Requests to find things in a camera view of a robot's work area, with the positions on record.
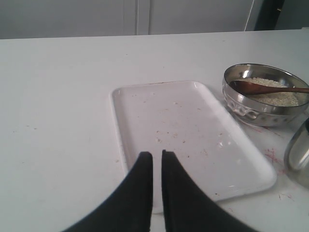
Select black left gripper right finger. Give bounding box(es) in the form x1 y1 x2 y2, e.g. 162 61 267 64
161 150 244 232

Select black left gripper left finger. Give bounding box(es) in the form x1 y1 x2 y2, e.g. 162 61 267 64
65 152 153 232

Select brown wooden spoon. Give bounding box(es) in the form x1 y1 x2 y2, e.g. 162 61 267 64
229 81 309 95

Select steel cup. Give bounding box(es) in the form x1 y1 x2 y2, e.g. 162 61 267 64
284 118 309 189

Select steel bowl of rice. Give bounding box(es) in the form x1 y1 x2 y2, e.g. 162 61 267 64
223 63 309 127

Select white rectangular tray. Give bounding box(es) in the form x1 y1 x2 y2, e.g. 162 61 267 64
111 81 277 214

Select white cabinet doors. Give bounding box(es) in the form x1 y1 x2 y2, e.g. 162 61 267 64
0 0 262 39

